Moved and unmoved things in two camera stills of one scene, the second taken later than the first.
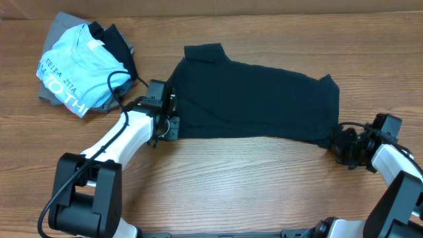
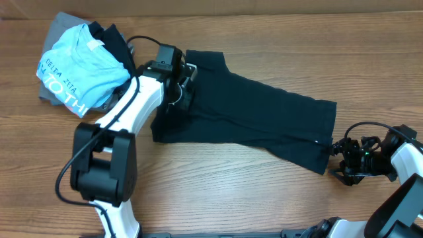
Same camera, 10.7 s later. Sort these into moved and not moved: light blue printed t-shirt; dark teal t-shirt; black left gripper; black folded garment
Moved: dark teal t-shirt; black left gripper
Not moved: light blue printed t-shirt; black folded garment
